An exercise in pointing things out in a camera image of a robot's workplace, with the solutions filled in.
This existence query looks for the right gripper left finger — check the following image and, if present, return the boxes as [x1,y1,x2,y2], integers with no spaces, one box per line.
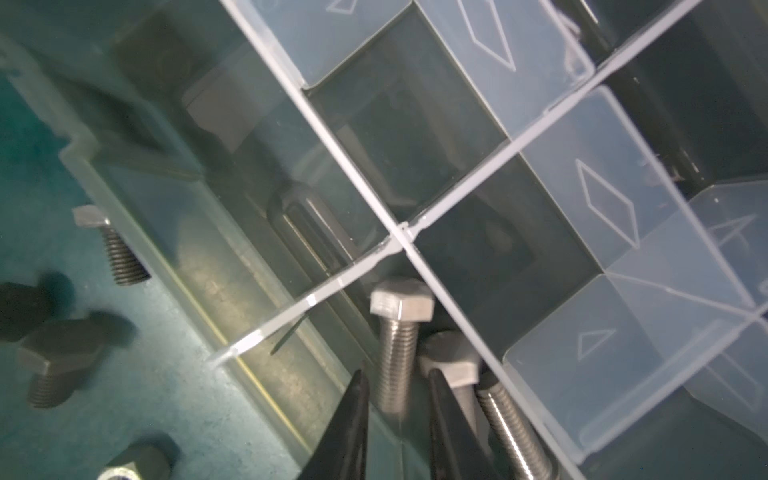
[298,369,370,480]

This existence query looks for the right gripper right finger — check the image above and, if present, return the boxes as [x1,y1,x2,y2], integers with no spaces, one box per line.
[427,369,500,479]

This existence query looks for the silver hex bolt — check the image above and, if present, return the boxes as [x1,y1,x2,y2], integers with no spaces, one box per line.
[72,204,152,286]
[370,278,435,420]
[417,331,482,434]
[475,371,559,479]

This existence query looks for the black hex bolt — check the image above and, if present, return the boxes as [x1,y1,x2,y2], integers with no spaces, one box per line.
[18,318,107,409]
[1,282,53,342]

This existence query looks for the green table mat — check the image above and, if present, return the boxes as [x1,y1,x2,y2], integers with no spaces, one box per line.
[1,81,298,479]

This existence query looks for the silver nut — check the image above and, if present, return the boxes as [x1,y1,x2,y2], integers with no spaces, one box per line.
[97,444,171,480]

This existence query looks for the grey compartment organizer box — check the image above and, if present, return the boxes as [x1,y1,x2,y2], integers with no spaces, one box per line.
[1,1,767,479]

